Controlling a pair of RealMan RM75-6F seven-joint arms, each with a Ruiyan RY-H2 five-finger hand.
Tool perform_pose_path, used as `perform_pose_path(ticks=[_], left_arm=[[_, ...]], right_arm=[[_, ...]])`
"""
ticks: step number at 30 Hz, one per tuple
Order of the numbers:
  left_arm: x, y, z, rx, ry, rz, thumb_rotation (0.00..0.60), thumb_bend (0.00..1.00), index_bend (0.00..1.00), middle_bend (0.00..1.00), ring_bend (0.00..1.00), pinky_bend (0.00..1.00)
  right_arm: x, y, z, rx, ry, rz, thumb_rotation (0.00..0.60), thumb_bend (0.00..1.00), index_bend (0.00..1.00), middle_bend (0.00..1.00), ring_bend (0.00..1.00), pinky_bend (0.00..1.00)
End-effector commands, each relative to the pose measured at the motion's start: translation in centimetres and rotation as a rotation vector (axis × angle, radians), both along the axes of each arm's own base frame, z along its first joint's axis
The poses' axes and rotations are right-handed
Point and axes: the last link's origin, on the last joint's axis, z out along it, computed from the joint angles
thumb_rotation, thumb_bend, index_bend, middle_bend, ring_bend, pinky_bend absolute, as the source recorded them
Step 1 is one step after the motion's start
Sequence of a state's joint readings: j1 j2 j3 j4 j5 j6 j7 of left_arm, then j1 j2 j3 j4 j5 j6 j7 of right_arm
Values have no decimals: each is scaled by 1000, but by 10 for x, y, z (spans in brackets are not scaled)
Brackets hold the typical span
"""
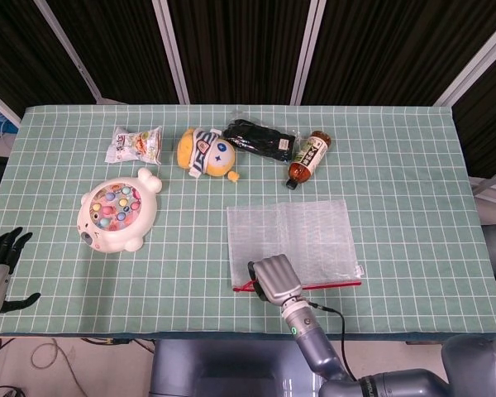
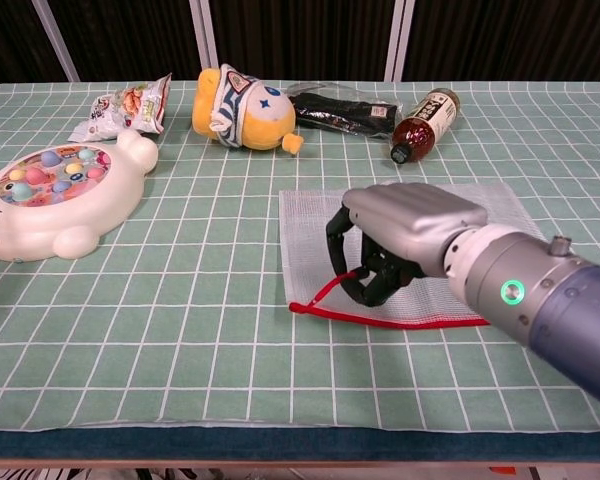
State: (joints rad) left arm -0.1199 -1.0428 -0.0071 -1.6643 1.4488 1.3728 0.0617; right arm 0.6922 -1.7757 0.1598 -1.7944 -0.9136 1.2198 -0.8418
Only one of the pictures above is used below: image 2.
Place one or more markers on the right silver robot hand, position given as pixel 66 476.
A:
pixel 410 215

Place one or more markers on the white mesh zipper pouch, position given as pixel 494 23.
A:
pixel 310 235

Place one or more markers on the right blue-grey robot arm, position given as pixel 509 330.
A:
pixel 555 305

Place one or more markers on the brown tea drink bottle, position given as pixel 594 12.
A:
pixel 420 132

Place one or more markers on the black item in clear wrap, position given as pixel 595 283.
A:
pixel 340 115

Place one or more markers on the yellow plush toy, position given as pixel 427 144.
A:
pixel 260 120

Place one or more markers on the green checked tablecloth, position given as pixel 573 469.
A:
pixel 205 325

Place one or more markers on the white snack packet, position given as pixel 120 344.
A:
pixel 130 107

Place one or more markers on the white seal fishing toy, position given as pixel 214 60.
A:
pixel 105 200

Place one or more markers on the white partition post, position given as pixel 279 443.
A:
pixel 205 40
pixel 55 40
pixel 399 40

